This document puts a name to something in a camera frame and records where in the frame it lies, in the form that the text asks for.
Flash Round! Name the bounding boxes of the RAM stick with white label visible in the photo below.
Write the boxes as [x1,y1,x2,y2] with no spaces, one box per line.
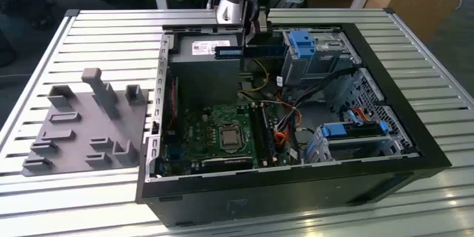
[214,44,289,60]

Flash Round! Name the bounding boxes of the grey power supply unit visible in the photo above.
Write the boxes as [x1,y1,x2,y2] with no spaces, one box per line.
[168,35,242,106]

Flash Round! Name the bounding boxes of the metal drive cage, blue clips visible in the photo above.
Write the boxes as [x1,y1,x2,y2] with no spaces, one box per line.
[280,29,363,88]

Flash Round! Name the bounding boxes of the green motherboard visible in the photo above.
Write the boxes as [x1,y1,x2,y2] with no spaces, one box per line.
[159,103,297,177]

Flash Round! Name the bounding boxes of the CPU socket with silver CPU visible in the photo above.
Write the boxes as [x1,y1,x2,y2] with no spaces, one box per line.
[218,122,244,153]

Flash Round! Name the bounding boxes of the blue disk carrier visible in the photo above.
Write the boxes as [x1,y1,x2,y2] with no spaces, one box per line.
[319,122,389,139]

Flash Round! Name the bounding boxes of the black graphics card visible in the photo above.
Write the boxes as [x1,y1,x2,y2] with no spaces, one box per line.
[200,155,256,172]

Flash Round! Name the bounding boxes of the metal disk bay cage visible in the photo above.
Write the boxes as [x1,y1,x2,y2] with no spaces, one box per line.
[303,122,413,163]

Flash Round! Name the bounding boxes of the grey parts rack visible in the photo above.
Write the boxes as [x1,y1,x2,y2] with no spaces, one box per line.
[21,67,151,178]

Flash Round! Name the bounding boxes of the black PC case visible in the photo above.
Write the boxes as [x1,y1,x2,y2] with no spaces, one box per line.
[135,22,453,228]

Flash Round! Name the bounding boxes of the yellow wire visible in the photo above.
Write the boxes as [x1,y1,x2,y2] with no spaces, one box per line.
[238,58,270,94]

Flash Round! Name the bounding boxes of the red wire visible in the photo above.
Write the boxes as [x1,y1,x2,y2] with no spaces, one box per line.
[166,77,179,134]

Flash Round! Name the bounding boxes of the orange wire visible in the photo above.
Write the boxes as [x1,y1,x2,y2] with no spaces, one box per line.
[272,132,294,148]

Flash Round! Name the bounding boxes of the orange flat data cable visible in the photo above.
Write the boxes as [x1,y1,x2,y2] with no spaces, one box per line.
[350,107,375,123]

